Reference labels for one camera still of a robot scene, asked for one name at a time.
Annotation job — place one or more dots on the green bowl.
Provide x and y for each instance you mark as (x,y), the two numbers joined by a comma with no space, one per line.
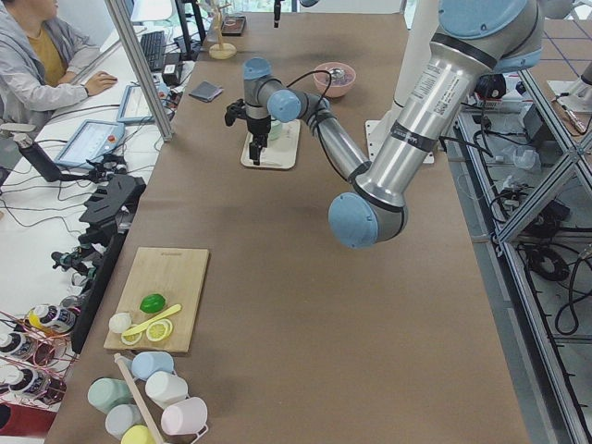
(275,130)

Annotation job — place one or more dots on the wooden mug rack rod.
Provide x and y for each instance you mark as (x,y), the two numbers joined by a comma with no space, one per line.
(120,361)

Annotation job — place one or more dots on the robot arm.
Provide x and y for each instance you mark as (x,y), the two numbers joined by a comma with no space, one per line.
(311,2)
(471,39)

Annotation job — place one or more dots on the grey folded cloth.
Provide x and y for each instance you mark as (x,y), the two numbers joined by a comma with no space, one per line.
(206,91)

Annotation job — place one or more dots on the black keyboard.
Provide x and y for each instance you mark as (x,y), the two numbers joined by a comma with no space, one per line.
(153,47)

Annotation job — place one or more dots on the black water bottle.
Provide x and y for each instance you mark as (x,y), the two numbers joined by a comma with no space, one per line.
(37,157)

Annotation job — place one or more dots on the grey mug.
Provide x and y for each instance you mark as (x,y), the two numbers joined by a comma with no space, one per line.
(121,418)

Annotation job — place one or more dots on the white mug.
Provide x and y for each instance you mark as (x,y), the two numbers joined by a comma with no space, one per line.
(165,389)

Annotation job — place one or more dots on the yellow cap bottle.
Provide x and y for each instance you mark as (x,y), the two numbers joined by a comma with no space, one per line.
(54,318)

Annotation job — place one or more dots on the pink mug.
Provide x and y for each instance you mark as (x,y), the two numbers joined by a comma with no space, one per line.
(187,417)

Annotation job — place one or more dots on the yellow mug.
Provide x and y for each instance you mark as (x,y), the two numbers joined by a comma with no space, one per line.
(138,434)

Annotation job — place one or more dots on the blue mug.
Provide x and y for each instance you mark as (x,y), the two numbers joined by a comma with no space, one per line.
(147,363)

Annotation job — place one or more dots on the cream serving tray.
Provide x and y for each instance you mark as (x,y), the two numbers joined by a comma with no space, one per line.
(278,154)

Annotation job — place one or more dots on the seated person grey jacket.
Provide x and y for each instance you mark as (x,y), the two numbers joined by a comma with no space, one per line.
(41,56)

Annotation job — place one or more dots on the wooden cutting board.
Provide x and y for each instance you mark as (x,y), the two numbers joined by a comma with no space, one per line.
(160,279)

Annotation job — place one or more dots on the green mug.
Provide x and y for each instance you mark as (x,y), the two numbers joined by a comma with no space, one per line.
(105,393)

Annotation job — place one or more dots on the yellow plastic knife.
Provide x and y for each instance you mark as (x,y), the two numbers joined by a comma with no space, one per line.
(144,325)

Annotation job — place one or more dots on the aluminium frame post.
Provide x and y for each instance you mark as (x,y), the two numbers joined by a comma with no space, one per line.
(129,40)

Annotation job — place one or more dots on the pink bowl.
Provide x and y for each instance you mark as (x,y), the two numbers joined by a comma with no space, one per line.
(334,91)

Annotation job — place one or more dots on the wooden mug tree stand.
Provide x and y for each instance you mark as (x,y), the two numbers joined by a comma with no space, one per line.
(219,50)

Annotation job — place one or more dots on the lemon slice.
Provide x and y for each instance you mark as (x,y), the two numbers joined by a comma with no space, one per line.
(159,330)
(131,336)

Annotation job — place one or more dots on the near teach pendant tablet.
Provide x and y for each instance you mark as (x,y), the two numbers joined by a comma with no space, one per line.
(91,141)

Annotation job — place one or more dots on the far teach pendant tablet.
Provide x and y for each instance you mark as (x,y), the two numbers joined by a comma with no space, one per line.
(134,108)

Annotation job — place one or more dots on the green lime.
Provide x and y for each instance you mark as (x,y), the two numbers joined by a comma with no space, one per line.
(153,303)

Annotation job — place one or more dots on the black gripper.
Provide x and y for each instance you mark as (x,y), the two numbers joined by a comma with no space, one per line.
(258,126)

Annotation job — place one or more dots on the teach pendant tablet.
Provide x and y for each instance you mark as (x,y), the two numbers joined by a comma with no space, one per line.
(91,141)
(134,108)

